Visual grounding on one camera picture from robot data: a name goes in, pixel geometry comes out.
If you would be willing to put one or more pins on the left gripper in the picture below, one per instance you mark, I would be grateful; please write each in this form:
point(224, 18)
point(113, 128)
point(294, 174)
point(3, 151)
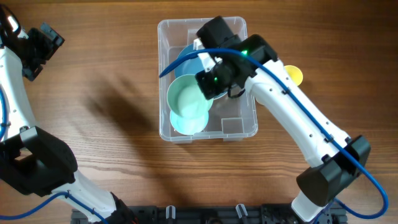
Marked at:
point(50, 47)

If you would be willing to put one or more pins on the mint green small bowl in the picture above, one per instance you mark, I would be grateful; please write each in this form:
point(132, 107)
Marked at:
point(185, 98)

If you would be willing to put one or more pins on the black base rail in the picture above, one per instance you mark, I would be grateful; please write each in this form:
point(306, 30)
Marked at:
point(264, 214)

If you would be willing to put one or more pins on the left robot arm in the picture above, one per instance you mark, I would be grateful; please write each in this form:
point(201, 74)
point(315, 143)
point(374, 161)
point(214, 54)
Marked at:
point(34, 161)

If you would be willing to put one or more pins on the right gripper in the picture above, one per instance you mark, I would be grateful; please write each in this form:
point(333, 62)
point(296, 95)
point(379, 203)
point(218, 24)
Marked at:
point(210, 91)

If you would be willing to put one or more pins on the dark blue bowl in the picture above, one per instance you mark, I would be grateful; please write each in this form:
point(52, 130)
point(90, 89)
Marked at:
point(187, 70)

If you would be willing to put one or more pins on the clear plastic storage container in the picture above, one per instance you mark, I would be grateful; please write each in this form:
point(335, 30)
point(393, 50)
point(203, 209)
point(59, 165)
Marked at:
point(231, 119)

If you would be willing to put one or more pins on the light blue small bowl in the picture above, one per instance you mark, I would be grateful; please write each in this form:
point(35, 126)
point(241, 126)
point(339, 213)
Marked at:
point(187, 126)

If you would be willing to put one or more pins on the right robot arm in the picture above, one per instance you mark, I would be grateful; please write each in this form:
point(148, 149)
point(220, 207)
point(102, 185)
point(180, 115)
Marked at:
point(335, 159)

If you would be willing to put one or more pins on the yellow cup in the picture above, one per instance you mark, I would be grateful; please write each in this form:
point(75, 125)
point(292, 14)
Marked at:
point(294, 73)

